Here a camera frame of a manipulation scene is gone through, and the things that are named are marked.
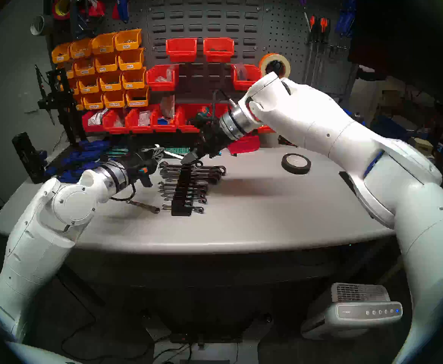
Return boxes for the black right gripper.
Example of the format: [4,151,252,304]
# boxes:
[181,124,230,168]

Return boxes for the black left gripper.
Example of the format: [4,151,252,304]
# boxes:
[126,146,166,180]

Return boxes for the green cutting mat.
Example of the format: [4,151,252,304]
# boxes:
[106,146,197,156]

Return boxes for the chrome 11/16 inch wrench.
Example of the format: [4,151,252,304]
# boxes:
[159,166,224,178]

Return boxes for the chrome 3/4 inch wrench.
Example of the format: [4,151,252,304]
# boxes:
[159,161,227,174]

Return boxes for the chrome 5/8 inch wrench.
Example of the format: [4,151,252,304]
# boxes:
[160,170,222,182]

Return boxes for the chrome 9/16 inch wrench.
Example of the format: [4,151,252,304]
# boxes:
[162,174,220,185]

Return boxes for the red bin with manual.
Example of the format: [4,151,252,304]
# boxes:
[151,105,179,133]

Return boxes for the red bin with clear bag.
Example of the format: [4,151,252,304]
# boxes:
[126,107,154,134]

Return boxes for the chrome 7/16 inch wrench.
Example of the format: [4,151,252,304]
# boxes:
[157,181,209,191]

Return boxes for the chrome 3/8 inch wrench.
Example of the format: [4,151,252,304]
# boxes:
[159,187,208,196]

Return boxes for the red bin with black parts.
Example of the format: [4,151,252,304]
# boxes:
[177,104,203,133]

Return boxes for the chrome 11/32 inch wrench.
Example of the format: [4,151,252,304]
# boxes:
[161,191,208,201]

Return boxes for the chrome 5/16 inch wrench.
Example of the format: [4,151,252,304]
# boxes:
[163,196,208,205]

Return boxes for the clear bag with manual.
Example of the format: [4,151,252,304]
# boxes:
[160,95,176,119]

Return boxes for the chrome 1/4 inch wrench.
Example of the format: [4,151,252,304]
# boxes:
[162,204,205,214]

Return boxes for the empty red stacking bin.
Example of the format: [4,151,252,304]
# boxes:
[228,135,260,154]

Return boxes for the black wrench holder rack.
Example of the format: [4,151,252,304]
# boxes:
[171,164,194,217]

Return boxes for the small chrome ratcheting wrench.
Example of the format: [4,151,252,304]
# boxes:
[128,199,161,215]

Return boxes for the yellow bin labelled M4-0.7 HEX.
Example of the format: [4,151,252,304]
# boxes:
[126,86,150,108]

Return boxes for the blue bar clamp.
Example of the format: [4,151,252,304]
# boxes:
[60,150,105,163]
[58,170,105,184]
[78,140,111,152]
[44,162,93,175]

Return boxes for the yellow bin labelled M2.5-5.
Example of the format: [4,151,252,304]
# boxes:
[103,89,128,109]

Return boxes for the red bin with white bags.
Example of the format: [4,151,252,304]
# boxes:
[82,109,110,133]

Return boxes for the white plastic bags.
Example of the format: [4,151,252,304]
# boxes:
[88,109,107,126]

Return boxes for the yellow bin labelled M3-6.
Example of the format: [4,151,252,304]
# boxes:
[122,67,147,90]

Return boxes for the yellow bin labelled M2.5-6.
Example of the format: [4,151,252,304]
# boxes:
[82,92,105,110]

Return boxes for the yellow bin labelled M3-8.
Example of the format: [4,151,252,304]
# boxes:
[99,71,124,92]

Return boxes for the black tape roll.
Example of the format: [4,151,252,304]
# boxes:
[281,154,312,175]

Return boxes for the yellow bin labelled M3-12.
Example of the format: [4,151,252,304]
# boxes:
[77,74,101,94]

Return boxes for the yellow bin labelled M3-4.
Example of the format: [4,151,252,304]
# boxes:
[118,48,145,71]

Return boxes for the yellow bin labelled M4-6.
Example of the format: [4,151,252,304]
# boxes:
[94,52,120,73]

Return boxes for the yellow bin labelled M4X4X6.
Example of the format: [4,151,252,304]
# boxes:
[74,55,97,77]

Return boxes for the cream masking tape roll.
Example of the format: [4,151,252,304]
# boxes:
[259,53,291,79]

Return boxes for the black perforated cylinder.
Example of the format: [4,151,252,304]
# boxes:
[11,132,47,185]

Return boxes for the black probe pen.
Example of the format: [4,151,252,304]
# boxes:
[34,64,56,126]

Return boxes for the yellow bin labelled M3X5X4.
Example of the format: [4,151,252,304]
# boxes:
[52,41,73,63]

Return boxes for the black hanging clamp tool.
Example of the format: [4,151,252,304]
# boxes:
[70,0,97,39]

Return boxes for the blue plastic bin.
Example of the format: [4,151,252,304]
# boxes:
[343,108,367,126]

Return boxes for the grey tape roll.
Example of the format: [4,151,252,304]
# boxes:
[30,14,49,36]

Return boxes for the red yellow tape roll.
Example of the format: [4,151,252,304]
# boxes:
[52,0,77,20]

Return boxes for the black power strip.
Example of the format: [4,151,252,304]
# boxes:
[170,331,243,345]

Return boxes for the orange black screwdriver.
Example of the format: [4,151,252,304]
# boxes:
[317,17,331,83]
[308,15,317,83]

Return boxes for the dark blue crate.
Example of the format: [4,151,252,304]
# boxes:
[372,114,408,141]

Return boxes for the white air purifier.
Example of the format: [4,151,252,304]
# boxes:
[301,283,403,340]

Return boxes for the small cardboard box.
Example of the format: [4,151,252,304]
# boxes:
[414,138,434,156]

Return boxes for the black monitor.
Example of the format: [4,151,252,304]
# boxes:
[348,0,443,110]

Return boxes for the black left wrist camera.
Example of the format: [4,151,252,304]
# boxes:
[137,167,154,188]

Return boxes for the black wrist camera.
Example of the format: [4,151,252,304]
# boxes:
[137,167,154,188]
[193,112,217,132]

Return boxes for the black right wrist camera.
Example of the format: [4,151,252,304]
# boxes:
[193,112,217,132]

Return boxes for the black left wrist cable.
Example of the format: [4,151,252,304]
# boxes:
[110,182,137,203]

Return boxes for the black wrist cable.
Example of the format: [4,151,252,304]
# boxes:
[110,182,137,203]
[211,89,238,118]

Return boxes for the red wall bin with bags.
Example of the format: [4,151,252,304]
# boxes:
[146,64,179,92]
[231,64,263,91]

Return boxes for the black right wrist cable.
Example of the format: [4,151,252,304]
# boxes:
[211,89,238,118]

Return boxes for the white wall switch plate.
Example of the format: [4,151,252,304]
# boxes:
[20,93,39,113]

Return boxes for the blue red handled cutter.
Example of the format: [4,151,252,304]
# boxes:
[111,0,134,23]

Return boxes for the grey tool wall panel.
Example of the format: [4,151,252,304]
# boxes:
[43,0,358,98]

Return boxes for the black stand frame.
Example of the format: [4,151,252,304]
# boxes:
[339,171,363,191]

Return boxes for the grey robot pedestal base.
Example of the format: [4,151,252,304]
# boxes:
[140,310,273,364]

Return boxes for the blue handled pliers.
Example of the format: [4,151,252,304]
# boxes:
[334,0,358,38]

